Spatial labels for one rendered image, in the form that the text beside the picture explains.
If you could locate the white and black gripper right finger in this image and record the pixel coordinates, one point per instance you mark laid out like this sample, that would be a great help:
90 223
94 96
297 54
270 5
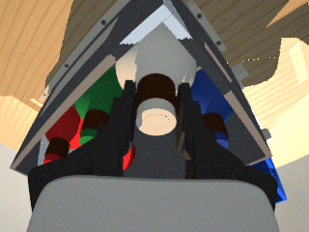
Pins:
205 157

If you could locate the blue plastic crate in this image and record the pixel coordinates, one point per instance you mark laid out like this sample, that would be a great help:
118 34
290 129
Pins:
267 165

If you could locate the grey plastic crate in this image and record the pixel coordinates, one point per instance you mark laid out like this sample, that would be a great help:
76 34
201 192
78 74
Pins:
161 160

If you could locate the blue bottle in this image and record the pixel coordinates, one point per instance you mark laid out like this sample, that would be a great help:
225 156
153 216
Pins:
215 109

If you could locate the red bottle with pink label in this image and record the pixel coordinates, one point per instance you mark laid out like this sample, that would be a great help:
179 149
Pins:
63 136
129 158

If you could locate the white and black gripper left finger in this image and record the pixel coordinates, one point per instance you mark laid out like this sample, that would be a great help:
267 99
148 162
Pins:
105 152

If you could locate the green bottle with pale green label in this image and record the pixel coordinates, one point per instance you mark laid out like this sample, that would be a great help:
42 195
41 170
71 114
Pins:
95 104

